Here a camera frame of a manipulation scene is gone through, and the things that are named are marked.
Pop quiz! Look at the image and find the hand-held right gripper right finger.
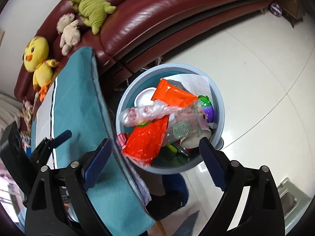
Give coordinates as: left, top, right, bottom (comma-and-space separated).
198, 137, 286, 236

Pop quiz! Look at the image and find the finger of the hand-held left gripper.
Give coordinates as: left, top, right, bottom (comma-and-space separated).
28, 130, 72, 170

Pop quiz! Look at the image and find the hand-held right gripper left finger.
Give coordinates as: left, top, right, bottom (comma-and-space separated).
25, 138, 112, 236

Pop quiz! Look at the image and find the pink paper cup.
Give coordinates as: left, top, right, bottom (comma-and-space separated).
180, 120, 212, 148

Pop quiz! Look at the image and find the red orange snack bag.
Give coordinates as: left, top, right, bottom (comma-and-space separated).
122, 117, 169, 166

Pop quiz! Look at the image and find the clear plastic bag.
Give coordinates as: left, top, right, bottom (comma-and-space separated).
119, 101, 173, 127

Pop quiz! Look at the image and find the light blue trash bin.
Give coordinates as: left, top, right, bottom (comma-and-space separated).
116, 63, 225, 175

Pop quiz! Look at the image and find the orange snack packet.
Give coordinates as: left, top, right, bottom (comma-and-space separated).
151, 78, 198, 109

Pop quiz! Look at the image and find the white paper towel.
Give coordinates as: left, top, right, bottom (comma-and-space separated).
170, 74, 211, 101

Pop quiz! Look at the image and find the teal striped tablecloth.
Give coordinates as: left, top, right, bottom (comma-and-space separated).
31, 46, 157, 236

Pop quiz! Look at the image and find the beige rabbit plush toy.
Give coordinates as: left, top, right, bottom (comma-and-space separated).
22, 98, 37, 126

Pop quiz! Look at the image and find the dark blue slipper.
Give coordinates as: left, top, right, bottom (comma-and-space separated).
148, 173, 189, 220

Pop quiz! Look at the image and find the grey pointed cloth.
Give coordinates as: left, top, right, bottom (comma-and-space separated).
172, 210, 200, 236

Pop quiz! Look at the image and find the pale green plastic stool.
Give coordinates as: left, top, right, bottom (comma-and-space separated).
278, 177, 311, 220

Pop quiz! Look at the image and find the yellow chick plush toy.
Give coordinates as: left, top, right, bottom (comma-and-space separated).
23, 36, 60, 101

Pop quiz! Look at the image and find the beige plush doll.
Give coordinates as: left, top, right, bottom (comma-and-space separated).
57, 13, 82, 56

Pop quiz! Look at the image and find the green dinosaur plush toy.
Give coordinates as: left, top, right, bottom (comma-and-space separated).
69, 0, 117, 35

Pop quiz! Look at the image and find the dark red leather sofa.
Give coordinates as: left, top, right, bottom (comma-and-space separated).
14, 0, 276, 101

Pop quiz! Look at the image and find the small patterned ball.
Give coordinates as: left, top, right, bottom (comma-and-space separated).
270, 2, 282, 17

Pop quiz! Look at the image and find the dark wooden cabinet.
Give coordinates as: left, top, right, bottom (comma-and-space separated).
274, 0, 304, 27

